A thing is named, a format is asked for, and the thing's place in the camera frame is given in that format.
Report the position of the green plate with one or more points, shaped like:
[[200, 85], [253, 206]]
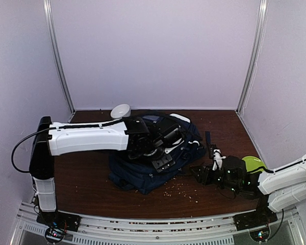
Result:
[[254, 164]]

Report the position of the aluminium frame post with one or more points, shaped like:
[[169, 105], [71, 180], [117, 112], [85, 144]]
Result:
[[256, 46], [58, 62]]

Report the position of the front aluminium rail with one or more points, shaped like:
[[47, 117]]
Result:
[[220, 229]]

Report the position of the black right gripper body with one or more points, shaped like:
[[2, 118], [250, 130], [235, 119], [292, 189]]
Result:
[[208, 180]]

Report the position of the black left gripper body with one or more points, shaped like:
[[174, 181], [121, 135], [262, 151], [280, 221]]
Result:
[[161, 165]]

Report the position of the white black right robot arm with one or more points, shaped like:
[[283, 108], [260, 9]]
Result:
[[276, 188]]

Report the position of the white patterned ceramic bowl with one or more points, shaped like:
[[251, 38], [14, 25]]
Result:
[[120, 111]]

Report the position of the left aluminium frame post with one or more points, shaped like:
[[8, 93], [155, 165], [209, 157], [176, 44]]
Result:
[[58, 62]]

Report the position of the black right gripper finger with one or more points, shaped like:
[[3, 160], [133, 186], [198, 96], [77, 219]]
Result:
[[197, 169], [198, 174]]

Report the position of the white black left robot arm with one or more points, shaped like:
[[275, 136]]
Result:
[[78, 153]]

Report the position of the right aluminium frame post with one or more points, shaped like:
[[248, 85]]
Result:
[[256, 46]]

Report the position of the navy blue student backpack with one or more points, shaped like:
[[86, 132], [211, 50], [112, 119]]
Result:
[[153, 170]]

